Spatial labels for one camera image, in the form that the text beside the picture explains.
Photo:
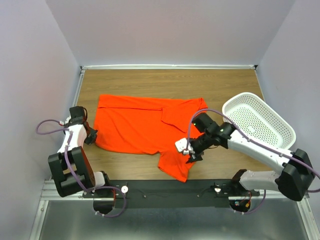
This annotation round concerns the left white knob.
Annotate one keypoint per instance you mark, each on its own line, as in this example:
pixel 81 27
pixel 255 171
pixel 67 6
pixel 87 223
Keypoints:
pixel 124 189

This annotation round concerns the white knob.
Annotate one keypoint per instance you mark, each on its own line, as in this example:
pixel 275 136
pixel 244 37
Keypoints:
pixel 217 188
pixel 124 189

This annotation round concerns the orange t shirt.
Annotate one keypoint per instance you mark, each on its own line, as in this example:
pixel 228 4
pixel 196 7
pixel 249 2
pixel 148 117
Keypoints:
pixel 145 125

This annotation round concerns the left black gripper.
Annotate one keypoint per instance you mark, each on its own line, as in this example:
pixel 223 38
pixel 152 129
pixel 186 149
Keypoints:
pixel 92 137

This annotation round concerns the back aluminium edge strip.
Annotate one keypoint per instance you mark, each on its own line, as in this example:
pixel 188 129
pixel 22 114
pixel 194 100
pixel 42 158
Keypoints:
pixel 166 67

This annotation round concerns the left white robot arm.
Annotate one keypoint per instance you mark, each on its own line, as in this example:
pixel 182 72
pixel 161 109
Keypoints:
pixel 70 167

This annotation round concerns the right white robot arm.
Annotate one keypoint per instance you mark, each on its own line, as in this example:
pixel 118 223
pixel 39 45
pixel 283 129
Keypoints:
pixel 291 172

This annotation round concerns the left aluminium side rail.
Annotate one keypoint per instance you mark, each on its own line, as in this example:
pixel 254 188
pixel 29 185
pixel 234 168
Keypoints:
pixel 66 98

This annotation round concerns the right white knob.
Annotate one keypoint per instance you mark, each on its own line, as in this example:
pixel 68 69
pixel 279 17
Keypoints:
pixel 217 188

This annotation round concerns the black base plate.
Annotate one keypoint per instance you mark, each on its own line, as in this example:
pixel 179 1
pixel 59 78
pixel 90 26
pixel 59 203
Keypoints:
pixel 155 194

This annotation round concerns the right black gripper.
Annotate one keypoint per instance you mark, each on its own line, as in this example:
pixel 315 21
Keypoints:
pixel 193 157

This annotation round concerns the white plastic basket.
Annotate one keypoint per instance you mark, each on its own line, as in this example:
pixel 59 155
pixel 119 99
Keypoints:
pixel 257 119

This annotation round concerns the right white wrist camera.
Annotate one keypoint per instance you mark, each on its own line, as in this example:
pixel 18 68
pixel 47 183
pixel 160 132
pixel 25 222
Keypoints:
pixel 183 148

